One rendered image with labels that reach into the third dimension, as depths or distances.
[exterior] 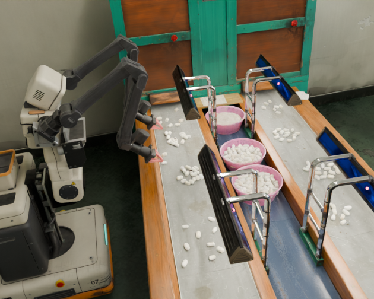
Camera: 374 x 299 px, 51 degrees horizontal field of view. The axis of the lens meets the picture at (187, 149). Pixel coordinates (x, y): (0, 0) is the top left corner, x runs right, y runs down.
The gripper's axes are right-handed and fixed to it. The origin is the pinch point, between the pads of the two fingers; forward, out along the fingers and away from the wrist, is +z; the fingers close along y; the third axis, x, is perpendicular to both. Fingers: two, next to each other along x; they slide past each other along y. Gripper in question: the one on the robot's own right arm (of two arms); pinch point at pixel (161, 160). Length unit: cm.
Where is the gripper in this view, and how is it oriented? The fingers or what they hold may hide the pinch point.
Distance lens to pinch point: 211.5
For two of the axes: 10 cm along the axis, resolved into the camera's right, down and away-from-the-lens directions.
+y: -1.5, -5.5, 8.2
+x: -5.9, 7.1, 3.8
